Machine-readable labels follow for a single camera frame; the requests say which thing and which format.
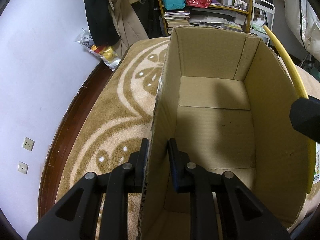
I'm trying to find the wall socket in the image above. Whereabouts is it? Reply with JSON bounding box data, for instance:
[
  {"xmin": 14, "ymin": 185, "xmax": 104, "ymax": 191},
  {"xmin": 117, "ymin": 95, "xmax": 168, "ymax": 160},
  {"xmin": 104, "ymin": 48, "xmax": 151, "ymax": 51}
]
[
  {"xmin": 17, "ymin": 161, "xmax": 28, "ymax": 174},
  {"xmin": 22, "ymin": 137, "xmax": 35, "ymax": 151}
]

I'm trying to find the beige patterned blanket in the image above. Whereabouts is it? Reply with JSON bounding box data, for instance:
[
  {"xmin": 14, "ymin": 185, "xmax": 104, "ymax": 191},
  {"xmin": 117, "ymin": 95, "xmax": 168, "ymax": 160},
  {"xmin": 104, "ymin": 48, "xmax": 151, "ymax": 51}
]
[{"xmin": 55, "ymin": 36, "xmax": 320, "ymax": 240}]

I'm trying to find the lower wall socket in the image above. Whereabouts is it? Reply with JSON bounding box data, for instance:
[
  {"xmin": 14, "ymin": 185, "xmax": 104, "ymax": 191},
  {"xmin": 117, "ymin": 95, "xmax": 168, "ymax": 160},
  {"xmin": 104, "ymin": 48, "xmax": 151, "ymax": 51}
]
[{"xmin": 17, "ymin": 161, "xmax": 28, "ymax": 174}]

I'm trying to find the cardboard box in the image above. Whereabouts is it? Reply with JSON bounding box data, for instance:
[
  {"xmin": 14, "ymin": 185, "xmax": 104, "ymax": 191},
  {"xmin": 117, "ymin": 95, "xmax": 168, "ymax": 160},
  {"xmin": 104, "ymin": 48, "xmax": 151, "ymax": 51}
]
[{"xmin": 138, "ymin": 26, "xmax": 319, "ymax": 239}]

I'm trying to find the stack of books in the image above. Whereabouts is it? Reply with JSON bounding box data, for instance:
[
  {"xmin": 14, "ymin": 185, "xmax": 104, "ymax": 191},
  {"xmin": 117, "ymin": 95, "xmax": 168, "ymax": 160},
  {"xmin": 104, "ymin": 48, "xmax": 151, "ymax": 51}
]
[
  {"xmin": 189, "ymin": 8, "xmax": 246, "ymax": 32},
  {"xmin": 164, "ymin": 10, "xmax": 190, "ymax": 35}
]

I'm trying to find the stack of books left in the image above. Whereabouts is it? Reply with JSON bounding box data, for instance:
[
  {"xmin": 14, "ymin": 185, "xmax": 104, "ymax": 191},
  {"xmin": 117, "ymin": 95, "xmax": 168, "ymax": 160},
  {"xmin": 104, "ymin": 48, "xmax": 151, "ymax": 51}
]
[{"xmin": 164, "ymin": 10, "xmax": 190, "ymax": 35}]

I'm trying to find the green oval remote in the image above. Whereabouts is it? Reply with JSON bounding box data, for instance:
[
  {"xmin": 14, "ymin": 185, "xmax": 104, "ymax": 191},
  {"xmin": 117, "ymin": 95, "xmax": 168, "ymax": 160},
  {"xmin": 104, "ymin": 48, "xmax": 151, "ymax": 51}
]
[{"xmin": 264, "ymin": 26, "xmax": 319, "ymax": 193}]

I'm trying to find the stack of books right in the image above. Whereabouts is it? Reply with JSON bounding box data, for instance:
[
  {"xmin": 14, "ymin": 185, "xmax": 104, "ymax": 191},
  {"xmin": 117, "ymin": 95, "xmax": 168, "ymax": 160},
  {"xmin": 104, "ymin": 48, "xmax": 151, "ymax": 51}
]
[{"xmin": 189, "ymin": 8, "xmax": 246, "ymax": 32}]

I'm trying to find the black hanging coat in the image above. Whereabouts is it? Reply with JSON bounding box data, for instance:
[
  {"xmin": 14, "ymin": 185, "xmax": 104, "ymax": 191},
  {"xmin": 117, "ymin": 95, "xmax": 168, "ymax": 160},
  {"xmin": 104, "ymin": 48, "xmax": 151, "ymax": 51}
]
[{"xmin": 84, "ymin": 0, "xmax": 120, "ymax": 46}]

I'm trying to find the wooden bookshelf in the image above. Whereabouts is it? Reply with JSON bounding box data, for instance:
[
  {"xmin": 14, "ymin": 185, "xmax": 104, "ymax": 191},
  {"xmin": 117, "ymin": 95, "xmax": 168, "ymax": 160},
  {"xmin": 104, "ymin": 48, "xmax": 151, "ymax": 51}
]
[{"xmin": 158, "ymin": 0, "xmax": 253, "ymax": 36}]

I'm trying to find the beige trench coat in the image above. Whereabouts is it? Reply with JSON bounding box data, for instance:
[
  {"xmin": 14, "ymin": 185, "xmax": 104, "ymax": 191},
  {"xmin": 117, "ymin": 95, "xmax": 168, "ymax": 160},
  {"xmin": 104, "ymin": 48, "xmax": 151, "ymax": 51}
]
[{"xmin": 109, "ymin": 0, "xmax": 149, "ymax": 57}]

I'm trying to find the upper wall socket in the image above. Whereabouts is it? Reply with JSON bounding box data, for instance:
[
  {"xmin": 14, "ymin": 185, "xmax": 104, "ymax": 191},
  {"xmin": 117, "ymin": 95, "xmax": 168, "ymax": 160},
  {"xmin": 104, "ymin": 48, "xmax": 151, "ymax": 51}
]
[{"xmin": 22, "ymin": 137, "xmax": 35, "ymax": 151}]

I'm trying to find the white TV remote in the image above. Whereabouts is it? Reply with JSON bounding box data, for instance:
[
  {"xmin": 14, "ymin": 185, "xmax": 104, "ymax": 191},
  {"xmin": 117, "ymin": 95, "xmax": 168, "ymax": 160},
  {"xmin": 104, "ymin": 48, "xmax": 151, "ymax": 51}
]
[{"xmin": 313, "ymin": 143, "xmax": 320, "ymax": 184}]

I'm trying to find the plastic snack bag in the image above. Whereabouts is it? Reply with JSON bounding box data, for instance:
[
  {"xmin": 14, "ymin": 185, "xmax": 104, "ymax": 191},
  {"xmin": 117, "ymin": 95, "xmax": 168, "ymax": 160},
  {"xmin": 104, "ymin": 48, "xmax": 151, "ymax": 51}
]
[{"xmin": 75, "ymin": 28, "xmax": 120, "ymax": 71}]

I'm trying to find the white trolley cart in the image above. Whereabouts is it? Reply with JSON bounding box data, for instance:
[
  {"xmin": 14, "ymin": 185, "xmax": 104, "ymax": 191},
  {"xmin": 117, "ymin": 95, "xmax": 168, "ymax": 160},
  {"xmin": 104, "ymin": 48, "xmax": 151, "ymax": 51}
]
[{"xmin": 249, "ymin": 0, "xmax": 275, "ymax": 46}]

